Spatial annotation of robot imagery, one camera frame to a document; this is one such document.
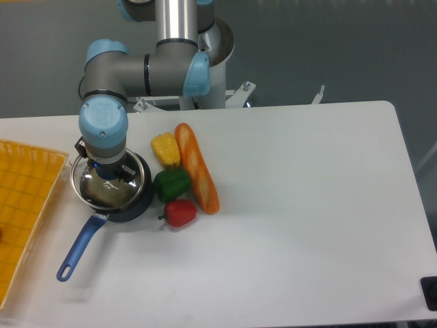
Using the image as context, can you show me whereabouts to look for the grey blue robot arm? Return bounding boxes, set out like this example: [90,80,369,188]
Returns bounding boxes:
[76,1,215,181]

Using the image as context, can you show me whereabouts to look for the yellow bell pepper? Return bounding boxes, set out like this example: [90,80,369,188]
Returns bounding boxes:
[150,132,180,169]

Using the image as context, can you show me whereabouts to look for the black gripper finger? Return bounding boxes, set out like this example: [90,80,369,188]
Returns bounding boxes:
[115,165,136,182]
[74,136,88,160]

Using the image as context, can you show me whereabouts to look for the green bell pepper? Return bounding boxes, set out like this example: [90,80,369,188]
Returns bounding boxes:
[153,168,191,204]

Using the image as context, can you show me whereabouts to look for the red bell pepper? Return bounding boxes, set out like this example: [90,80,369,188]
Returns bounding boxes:
[158,199,197,228]

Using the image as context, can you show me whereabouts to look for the wrapped bread slice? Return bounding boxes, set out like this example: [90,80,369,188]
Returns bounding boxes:
[79,172,138,208]

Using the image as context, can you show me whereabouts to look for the black object table corner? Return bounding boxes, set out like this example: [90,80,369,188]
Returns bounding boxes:
[420,276,437,312]

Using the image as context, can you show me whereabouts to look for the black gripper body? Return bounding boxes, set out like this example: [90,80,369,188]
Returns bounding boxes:
[74,136,126,180]

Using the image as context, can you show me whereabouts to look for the glass lid blue knob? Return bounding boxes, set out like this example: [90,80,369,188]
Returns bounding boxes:
[70,150,148,212]

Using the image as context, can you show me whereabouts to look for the black pan blue handle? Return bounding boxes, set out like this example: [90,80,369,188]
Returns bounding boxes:
[57,154,154,282]

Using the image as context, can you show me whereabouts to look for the orange baguette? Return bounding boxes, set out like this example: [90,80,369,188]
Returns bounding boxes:
[174,123,220,215]

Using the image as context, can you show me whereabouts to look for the white bracket right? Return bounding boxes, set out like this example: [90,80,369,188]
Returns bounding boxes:
[311,85,325,105]

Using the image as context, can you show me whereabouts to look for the yellow woven basket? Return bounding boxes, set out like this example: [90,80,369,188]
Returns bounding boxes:
[1,139,68,308]

